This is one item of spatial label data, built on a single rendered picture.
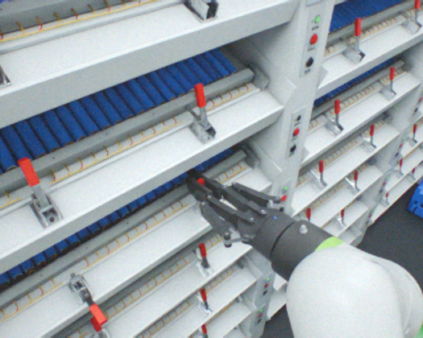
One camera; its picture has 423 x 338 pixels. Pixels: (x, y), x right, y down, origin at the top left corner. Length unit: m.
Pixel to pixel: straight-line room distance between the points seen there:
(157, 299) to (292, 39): 0.60
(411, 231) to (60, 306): 1.78
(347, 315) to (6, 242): 0.40
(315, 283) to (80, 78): 0.32
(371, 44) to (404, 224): 1.32
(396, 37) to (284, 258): 0.71
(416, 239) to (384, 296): 1.74
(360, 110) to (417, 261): 1.08
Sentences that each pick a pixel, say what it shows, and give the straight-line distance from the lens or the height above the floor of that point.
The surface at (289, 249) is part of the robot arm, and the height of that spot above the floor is 1.05.
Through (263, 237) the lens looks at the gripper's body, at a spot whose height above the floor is 1.03.
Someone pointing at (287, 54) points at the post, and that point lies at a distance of 0.68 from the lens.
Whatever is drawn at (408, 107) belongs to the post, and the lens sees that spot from 1.42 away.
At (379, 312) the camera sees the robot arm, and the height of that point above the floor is 1.17.
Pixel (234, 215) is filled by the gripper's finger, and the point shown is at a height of 1.01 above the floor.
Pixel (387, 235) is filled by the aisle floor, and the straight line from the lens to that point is 2.07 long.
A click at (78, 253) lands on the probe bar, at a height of 0.95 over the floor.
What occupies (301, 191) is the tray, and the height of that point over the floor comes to 0.72.
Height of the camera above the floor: 1.48
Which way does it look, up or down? 42 degrees down
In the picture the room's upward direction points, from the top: straight up
